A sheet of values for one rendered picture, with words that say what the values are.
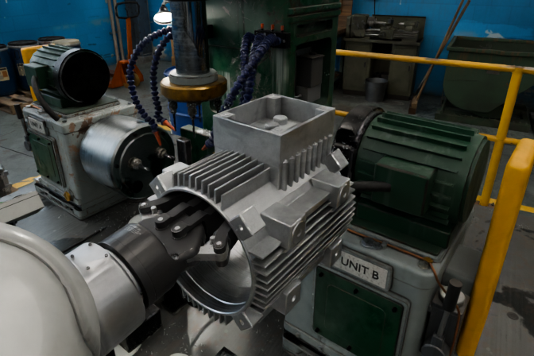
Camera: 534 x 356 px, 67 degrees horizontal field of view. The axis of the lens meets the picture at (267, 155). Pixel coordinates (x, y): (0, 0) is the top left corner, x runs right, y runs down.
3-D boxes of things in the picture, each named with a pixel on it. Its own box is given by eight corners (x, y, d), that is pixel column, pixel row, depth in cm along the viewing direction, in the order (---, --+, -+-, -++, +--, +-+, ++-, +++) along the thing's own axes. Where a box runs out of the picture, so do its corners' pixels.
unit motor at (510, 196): (348, 253, 104) (365, 92, 87) (489, 312, 86) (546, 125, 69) (292, 314, 86) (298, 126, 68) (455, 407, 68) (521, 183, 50)
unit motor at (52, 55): (81, 138, 175) (60, 37, 157) (127, 158, 157) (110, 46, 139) (17, 158, 156) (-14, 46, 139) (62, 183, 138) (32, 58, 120)
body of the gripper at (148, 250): (137, 268, 33) (217, 207, 39) (81, 230, 38) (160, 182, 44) (156, 328, 37) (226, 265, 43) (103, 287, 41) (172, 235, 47)
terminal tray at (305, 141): (269, 140, 60) (270, 92, 57) (333, 160, 54) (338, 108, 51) (212, 168, 51) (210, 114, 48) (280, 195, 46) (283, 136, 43)
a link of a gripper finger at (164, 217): (168, 254, 42) (160, 249, 43) (237, 199, 50) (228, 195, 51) (160, 225, 40) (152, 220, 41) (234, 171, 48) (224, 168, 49)
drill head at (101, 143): (124, 158, 164) (114, 98, 153) (187, 185, 143) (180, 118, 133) (63, 182, 145) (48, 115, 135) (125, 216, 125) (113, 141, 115)
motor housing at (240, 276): (247, 216, 69) (247, 110, 61) (349, 263, 59) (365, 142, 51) (152, 281, 54) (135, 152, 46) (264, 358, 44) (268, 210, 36)
